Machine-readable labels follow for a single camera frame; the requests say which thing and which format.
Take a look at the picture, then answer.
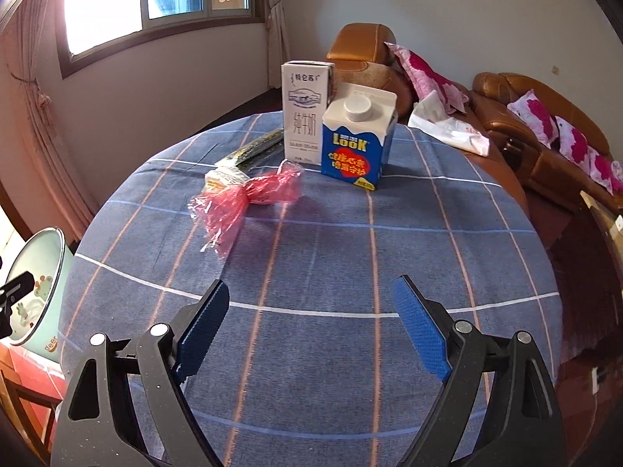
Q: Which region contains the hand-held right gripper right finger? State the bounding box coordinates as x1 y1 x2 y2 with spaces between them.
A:
393 275 568 467

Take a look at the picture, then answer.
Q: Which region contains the brown leather armchair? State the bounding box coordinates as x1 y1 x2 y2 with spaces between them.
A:
325 23 414 118

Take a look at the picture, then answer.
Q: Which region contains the light blue cartoon bowl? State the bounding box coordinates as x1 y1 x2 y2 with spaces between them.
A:
5 226 74 365

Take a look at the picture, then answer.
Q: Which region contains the small white yellow wrapper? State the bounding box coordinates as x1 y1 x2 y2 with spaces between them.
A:
204 165 251 193

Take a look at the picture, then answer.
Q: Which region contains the small pink floral pillow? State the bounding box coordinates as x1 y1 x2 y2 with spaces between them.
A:
507 89 560 149
588 148 623 195
555 116 603 167

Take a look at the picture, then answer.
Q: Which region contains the white plastic bag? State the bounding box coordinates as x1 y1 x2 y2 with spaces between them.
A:
408 90 490 157

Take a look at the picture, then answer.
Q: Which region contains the blue plaid tablecloth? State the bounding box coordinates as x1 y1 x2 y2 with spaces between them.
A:
57 111 563 467

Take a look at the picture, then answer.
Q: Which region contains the blue carton with white cap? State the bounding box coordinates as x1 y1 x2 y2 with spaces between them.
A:
320 83 400 191

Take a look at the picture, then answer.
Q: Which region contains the tall white milk carton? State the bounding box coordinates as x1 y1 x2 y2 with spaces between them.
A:
282 60 336 166

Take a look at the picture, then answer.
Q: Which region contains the dark green snack packet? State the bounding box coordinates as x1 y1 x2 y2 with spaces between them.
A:
226 128 285 173

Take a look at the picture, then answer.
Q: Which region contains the pink tied curtain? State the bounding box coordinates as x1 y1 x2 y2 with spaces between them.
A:
0 0 95 241

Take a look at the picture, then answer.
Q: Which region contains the pale narrow curtain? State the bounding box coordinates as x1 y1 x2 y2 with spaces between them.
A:
260 0 294 91

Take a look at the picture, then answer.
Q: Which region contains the wooden chair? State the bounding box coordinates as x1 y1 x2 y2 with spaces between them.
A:
0 367 64 448

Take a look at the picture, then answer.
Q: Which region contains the brown leather sofa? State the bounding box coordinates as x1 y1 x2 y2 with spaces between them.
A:
467 72 623 215

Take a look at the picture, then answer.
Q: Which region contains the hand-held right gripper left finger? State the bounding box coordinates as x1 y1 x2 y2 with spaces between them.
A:
50 279 231 467

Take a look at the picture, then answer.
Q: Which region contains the brown framed window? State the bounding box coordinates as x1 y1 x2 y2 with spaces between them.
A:
56 0 268 77

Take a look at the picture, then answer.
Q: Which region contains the red transparent plastic bag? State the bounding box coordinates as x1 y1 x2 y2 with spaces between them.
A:
189 163 303 258

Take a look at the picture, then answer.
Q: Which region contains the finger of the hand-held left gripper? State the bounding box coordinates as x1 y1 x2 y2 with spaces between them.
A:
0 272 38 339

